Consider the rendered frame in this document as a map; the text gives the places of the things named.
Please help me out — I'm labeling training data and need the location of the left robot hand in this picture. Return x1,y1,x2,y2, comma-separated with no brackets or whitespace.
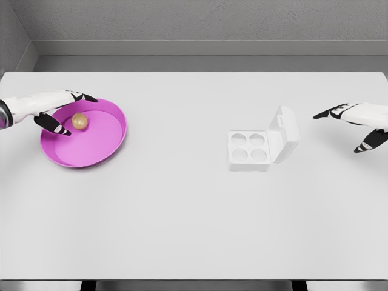
26,89,98,136

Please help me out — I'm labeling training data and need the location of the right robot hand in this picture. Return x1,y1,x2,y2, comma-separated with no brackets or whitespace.
313,102,388,154

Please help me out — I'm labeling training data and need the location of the brown egg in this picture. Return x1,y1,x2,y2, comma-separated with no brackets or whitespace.
71,113,89,131

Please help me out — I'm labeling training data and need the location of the white egg box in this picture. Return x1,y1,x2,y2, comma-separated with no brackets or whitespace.
227,105,301,173

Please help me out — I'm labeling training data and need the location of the pink round plate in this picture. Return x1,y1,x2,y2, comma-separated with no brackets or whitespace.
40,97,129,169

